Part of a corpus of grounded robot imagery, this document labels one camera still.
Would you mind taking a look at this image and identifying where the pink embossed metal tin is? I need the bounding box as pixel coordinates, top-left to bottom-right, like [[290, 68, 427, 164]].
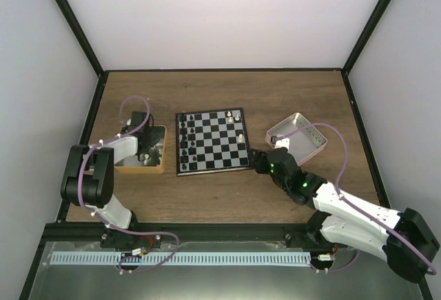
[[265, 112, 327, 166]]

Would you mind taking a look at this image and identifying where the metal sheet cover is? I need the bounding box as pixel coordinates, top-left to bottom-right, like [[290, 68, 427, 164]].
[[28, 242, 421, 299]]

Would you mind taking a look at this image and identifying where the black and silver chessboard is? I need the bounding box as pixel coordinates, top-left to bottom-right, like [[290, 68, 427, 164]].
[[176, 108, 251, 177]]

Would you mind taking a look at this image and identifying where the gold metal tin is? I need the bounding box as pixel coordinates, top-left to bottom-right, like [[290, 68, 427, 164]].
[[115, 125, 167, 174]]

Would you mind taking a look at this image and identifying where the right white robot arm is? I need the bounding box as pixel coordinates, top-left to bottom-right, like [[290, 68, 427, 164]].
[[251, 148, 440, 283]]

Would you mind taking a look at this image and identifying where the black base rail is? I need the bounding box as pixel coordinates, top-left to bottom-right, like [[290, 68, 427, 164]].
[[40, 222, 334, 250]]

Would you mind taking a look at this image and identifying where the light blue slotted strip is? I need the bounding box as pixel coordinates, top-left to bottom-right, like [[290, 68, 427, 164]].
[[50, 251, 311, 267]]

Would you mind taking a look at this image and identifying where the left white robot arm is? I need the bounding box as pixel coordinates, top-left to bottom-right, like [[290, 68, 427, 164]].
[[61, 112, 167, 248]]

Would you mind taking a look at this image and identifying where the black enclosure frame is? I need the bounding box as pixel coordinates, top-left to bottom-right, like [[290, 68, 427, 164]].
[[19, 0, 433, 300]]

